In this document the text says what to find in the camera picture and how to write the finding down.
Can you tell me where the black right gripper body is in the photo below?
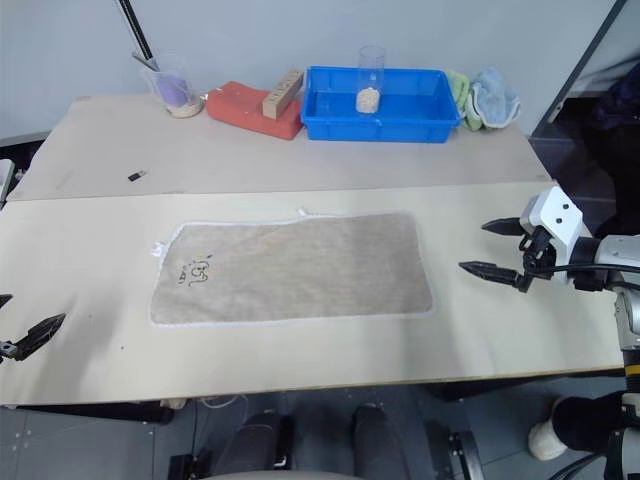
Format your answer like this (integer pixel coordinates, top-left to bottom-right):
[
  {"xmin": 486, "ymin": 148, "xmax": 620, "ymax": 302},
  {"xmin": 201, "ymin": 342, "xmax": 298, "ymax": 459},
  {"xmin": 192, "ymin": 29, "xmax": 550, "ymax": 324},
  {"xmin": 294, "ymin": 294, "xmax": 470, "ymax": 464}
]
[{"xmin": 517, "ymin": 226, "xmax": 558, "ymax": 276}]

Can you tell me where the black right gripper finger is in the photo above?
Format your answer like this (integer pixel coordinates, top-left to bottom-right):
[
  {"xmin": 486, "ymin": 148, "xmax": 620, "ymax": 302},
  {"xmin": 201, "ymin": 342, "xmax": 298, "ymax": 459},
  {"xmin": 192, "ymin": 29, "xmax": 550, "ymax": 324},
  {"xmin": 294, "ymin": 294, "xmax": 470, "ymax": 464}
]
[
  {"xmin": 481, "ymin": 215, "xmax": 526, "ymax": 237},
  {"xmin": 458, "ymin": 260, "xmax": 533, "ymax": 294}
]

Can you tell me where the beige towel with black print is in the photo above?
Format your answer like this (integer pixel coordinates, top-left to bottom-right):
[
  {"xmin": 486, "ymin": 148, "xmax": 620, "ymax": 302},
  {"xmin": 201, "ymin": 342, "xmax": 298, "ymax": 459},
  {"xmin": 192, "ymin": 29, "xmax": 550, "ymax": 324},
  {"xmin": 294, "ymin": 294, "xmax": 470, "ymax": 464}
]
[{"xmin": 148, "ymin": 207, "xmax": 434, "ymax": 329}]

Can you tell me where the light blue cloth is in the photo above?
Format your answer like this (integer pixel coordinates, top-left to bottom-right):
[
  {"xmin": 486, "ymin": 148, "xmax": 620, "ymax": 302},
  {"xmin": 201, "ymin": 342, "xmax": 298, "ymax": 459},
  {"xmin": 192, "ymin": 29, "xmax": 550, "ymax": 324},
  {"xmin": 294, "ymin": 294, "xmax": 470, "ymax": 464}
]
[{"xmin": 469, "ymin": 66, "xmax": 523, "ymax": 129}]

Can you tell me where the green cloth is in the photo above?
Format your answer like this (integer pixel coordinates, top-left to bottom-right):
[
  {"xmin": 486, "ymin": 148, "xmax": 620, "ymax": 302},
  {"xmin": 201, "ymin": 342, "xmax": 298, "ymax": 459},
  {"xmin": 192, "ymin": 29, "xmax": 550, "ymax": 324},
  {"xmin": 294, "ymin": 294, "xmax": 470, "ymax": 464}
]
[{"xmin": 445, "ymin": 68, "xmax": 484, "ymax": 133}]

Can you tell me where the blue plastic bin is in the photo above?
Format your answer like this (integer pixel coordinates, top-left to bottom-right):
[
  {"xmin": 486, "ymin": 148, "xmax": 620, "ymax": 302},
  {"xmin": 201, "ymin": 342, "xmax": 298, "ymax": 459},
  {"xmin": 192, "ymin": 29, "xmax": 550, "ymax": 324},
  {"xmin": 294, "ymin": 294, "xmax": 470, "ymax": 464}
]
[{"xmin": 300, "ymin": 65, "xmax": 463, "ymax": 143}]

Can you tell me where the white fuzzy shoe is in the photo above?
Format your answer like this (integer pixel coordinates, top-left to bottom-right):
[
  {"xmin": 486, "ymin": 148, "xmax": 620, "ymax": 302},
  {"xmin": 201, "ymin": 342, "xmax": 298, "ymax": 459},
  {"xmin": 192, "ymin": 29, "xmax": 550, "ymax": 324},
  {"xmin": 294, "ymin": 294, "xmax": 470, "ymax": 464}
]
[{"xmin": 528, "ymin": 396, "xmax": 570, "ymax": 462}]

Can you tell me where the dark trouser leg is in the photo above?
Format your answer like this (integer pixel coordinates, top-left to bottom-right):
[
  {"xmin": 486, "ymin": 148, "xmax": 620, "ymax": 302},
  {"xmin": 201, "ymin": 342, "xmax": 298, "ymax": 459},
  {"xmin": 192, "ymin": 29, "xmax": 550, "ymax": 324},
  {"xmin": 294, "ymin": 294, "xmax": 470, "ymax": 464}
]
[{"xmin": 551, "ymin": 391, "xmax": 629, "ymax": 452}]

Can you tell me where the dark grey slanted panel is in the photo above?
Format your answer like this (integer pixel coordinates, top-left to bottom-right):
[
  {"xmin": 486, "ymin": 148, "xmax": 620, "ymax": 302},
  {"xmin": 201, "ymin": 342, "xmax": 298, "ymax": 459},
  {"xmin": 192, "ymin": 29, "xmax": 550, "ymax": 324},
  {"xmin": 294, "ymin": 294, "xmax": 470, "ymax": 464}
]
[{"xmin": 529, "ymin": 0, "xmax": 640, "ymax": 137}]

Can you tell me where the tall clear cup with grains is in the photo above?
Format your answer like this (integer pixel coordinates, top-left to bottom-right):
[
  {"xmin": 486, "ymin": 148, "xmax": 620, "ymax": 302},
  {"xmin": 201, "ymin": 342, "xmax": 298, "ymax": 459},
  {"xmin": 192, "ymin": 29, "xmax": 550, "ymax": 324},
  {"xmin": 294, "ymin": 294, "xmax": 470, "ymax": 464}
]
[{"xmin": 355, "ymin": 45, "xmax": 387, "ymax": 116}]

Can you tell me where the wooden block with print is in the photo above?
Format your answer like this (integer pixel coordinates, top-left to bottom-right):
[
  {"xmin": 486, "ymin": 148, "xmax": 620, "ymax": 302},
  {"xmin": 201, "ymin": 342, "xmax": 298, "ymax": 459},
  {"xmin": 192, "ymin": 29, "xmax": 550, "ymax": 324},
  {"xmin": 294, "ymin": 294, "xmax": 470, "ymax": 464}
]
[{"xmin": 261, "ymin": 69, "xmax": 306, "ymax": 121}]

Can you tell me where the clear measuring cup with grains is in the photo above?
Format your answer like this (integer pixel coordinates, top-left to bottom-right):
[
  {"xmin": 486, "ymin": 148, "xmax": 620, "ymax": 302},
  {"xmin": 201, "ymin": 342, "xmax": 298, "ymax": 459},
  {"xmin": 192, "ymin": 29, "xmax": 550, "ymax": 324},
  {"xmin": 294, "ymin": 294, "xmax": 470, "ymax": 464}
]
[{"xmin": 139, "ymin": 51, "xmax": 207, "ymax": 120}]

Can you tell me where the purple cloth in cup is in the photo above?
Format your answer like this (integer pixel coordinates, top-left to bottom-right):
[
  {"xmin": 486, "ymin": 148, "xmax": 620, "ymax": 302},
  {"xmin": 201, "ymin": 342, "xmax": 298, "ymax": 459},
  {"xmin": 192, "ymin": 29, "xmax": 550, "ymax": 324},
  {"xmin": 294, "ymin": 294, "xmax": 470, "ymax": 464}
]
[{"xmin": 157, "ymin": 71, "xmax": 192, "ymax": 108}]

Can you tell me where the orange red brick sponge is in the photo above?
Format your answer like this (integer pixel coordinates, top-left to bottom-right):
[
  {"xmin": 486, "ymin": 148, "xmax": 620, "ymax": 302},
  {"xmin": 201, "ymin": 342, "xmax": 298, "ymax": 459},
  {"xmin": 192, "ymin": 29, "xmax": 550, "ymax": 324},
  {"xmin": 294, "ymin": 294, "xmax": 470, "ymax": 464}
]
[{"xmin": 205, "ymin": 80, "xmax": 306, "ymax": 142}]

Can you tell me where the black threaded rod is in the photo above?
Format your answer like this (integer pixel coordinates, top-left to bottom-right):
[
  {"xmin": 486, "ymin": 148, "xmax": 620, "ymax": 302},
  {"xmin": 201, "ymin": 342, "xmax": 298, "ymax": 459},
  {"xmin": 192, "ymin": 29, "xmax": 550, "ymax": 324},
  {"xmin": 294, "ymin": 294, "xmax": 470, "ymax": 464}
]
[{"xmin": 116, "ymin": 0, "xmax": 162, "ymax": 72}]

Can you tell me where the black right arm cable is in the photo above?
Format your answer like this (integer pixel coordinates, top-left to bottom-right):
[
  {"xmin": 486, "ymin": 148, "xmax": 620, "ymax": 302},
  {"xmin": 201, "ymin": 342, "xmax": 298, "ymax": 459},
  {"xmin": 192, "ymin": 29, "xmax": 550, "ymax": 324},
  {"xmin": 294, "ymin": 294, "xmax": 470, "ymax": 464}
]
[{"xmin": 528, "ymin": 261, "xmax": 640, "ymax": 287}]

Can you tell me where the white cable under table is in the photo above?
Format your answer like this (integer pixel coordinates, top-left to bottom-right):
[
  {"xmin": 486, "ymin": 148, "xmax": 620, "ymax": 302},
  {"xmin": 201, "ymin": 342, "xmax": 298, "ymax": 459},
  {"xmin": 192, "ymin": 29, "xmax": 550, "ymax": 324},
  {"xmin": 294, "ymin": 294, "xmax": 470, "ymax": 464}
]
[{"xmin": 198, "ymin": 393, "xmax": 250, "ymax": 417}]

